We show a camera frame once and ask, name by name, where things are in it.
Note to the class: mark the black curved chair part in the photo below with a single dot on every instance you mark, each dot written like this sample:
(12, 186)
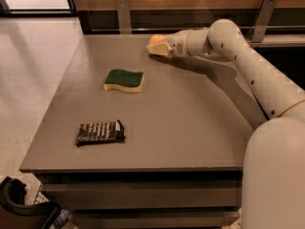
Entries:
(15, 214)

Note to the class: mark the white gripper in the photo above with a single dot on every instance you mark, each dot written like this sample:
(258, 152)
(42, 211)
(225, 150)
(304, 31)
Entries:
(178, 44)

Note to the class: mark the grey drawer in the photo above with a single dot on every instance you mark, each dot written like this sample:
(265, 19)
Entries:
(144, 195)
(156, 220)

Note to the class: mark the right metal wall bracket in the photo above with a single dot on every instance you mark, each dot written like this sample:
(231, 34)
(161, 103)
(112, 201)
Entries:
(257, 31)

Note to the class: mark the left metal wall bracket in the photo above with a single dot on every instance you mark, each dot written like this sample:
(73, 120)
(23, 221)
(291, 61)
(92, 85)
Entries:
(124, 16)

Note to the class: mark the upper grey drawer front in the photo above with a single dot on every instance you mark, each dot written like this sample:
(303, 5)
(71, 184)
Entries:
(144, 195)

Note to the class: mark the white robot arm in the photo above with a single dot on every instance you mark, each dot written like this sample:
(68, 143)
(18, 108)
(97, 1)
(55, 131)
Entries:
(273, 185)

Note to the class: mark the black rxbar chocolate wrapper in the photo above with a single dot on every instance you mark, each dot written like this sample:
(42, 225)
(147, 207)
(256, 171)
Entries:
(100, 133)

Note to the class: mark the orange fruit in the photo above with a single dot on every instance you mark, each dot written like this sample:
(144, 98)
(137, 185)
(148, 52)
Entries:
(157, 38)

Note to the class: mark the lower grey drawer front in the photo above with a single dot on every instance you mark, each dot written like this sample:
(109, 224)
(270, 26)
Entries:
(156, 220)

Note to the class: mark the green and yellow sponge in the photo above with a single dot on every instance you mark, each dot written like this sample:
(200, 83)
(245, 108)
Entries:
(124, 81)

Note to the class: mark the metal wall bracket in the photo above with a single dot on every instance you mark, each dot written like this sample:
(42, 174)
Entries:
(257, 31)
(124, 16)

